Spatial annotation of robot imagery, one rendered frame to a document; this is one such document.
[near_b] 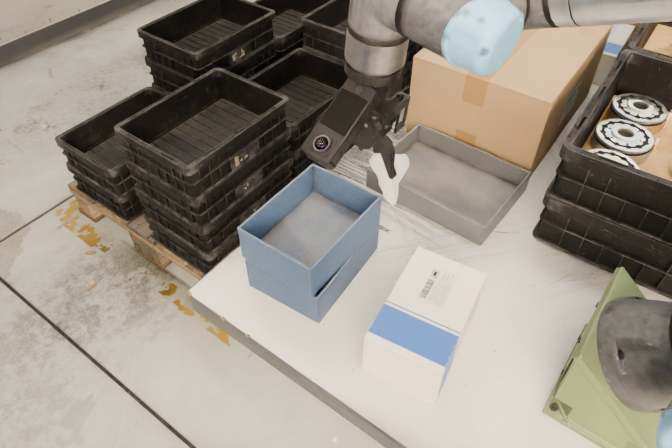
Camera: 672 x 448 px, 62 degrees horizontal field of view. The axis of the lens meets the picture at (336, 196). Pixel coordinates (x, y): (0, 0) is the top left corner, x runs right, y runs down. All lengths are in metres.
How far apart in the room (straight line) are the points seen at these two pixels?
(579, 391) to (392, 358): 0.25
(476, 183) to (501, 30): 0.68
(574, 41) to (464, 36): 0.81
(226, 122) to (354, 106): 1.08
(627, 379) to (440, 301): 0.27
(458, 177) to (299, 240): 0.41
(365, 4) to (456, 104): 0.62
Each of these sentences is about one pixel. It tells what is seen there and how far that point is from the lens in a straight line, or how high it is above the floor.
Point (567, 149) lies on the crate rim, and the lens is 0.98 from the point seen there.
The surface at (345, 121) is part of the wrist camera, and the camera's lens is 0.69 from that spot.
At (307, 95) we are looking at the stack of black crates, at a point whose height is 0.38.
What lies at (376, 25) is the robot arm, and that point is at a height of 1.21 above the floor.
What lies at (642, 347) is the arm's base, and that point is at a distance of 0.81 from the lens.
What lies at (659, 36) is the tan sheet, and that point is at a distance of 1.65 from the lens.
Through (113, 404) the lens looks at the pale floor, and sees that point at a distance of 1.77.
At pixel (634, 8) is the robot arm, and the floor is 1.25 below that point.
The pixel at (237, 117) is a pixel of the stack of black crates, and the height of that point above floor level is 0.49.
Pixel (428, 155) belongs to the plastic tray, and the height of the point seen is 0.70.
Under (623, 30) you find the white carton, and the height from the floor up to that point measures 0.79.
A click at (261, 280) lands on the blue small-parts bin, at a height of 0.74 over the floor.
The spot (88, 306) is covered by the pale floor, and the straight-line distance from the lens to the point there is 2.00.
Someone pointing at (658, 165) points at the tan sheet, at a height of 0.83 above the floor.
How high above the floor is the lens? 1.49
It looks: 43 degrees down
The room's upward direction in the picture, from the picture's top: straight up
